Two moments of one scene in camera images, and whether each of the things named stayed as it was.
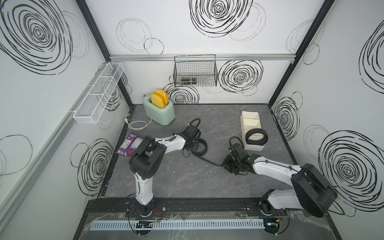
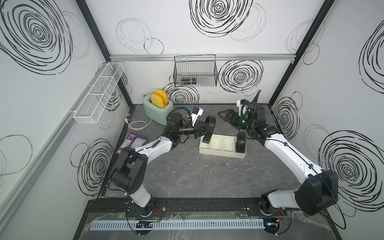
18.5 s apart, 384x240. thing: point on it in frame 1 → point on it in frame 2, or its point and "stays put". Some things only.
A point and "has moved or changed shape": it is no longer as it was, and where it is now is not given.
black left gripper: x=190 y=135 → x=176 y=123
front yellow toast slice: x=157 y=101 stays put
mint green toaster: x=163 y=116 stays put
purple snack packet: x=129 y=145 stays put
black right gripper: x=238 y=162 → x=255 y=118
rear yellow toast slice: x=163 y=95 stays put
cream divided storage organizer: x=250 y=120 has moved or changed shape
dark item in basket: x=187 y=81 stays put
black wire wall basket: x=199 y=70 stays put
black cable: x=200 y=154 → x=211 y=120
